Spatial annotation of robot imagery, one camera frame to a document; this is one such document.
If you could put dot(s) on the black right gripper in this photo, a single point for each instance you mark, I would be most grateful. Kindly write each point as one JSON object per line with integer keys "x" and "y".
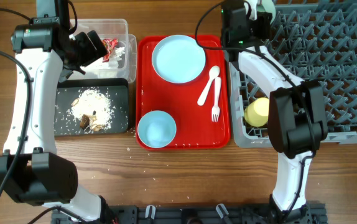
{"x": 265, "y": 19}

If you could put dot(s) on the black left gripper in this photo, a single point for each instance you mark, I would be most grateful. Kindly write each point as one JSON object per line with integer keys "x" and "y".
{"x": 91, "y": 54}

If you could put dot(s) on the mint green bowl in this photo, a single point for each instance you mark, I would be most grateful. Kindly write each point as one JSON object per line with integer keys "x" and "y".
{"x": 267, "y": 6}

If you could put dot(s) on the red snack wrapper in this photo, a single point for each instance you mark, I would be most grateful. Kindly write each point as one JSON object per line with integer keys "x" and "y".
{"x": 109, "y": 44}

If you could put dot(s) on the white napkin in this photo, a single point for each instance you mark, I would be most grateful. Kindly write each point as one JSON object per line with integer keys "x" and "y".
{"x": 113, "y": 63}

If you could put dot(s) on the rice and food scraps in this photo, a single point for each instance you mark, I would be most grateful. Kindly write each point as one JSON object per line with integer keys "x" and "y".
{"x": 96, "y": 106}

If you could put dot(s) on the yellow plastic cup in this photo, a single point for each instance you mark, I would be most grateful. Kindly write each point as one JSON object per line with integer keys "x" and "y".
{"x": 256, "y": 114}

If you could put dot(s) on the light blue bowl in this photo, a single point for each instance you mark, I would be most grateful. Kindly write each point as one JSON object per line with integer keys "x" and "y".
{"x": 156, "y": 129}

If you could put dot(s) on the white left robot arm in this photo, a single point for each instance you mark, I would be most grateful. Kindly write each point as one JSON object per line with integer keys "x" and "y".
{"x": 30, "y": 170}

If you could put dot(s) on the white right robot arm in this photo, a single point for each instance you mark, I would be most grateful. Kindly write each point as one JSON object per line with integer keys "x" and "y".
{"x": 296, "y": 122}

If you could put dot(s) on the grey dishwasher rack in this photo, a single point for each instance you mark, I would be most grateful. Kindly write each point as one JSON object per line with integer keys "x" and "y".
{"x": 317, "y": 40}

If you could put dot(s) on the clear plastic bin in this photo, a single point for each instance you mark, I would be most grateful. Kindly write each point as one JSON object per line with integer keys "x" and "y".
{"x": 111, "y": 29}

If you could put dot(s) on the black plastic tray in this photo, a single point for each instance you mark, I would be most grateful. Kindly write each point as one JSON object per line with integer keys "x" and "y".
{"x": 117, "y": 91}

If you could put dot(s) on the white plastic spoon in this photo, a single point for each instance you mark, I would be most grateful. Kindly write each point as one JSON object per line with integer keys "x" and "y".
{"x": 213, "y": 74}

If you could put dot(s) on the light blue plate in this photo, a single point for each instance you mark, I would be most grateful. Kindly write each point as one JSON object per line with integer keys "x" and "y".
{"x": 178, "y": 59}

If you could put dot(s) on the white plastic fork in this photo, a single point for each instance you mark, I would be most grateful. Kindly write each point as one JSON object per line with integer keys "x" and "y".
{"x": 215, "y": 111}

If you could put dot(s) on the red serving tray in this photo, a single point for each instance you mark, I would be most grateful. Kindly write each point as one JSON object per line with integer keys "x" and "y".
{"x": 195, "y": 130}

